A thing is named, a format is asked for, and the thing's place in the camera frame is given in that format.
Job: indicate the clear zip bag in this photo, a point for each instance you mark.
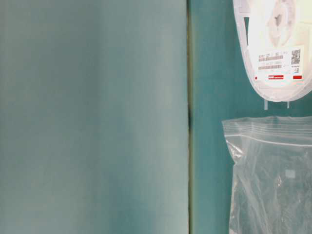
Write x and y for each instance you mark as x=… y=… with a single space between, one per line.
x=272 y=174

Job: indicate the white component reel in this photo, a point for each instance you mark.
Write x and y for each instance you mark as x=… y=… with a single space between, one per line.
x=275 y=38

